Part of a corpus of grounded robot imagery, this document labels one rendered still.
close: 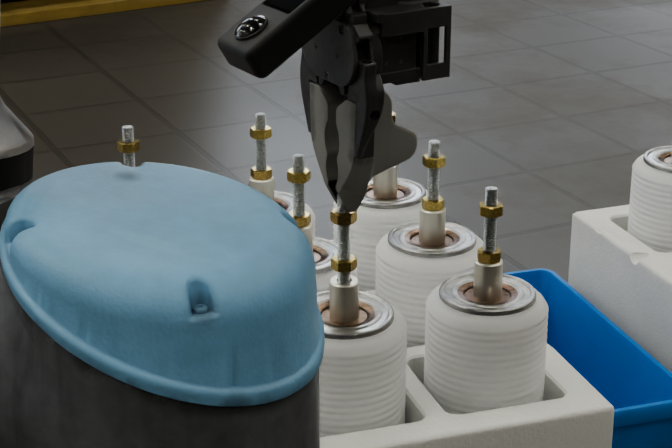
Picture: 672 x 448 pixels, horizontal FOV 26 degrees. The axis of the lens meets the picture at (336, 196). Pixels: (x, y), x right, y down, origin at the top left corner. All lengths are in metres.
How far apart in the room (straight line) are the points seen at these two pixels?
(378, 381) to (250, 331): 0.58
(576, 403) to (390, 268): 0.20
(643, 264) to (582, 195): 0.68
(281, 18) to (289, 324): 0.48
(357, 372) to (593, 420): 0.19
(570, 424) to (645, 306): 0.31
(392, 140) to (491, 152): 1.21
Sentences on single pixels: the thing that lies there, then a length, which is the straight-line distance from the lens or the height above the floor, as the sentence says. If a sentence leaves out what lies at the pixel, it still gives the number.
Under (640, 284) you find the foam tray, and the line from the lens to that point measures 1.42.
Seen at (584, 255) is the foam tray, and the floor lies 0.14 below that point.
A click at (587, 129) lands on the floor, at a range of 2.37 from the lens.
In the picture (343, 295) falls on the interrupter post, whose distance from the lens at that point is 1.08.
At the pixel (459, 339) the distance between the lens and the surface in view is 1.12.
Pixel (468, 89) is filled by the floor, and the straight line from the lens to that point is 2.57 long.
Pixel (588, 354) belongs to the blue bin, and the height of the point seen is 0.07.
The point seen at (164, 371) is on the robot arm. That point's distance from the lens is 0.51.
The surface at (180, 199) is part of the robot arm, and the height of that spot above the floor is 0.53.
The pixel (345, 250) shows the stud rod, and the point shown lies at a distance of 1.08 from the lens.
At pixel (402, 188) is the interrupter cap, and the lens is 1.36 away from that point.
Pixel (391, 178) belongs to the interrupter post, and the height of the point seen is 0.27.
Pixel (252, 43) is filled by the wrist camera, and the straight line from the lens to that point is 0.97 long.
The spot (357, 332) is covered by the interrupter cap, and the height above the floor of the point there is 0.25.
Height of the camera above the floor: 0.73
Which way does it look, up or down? 21 degrees down
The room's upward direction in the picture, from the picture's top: straight up
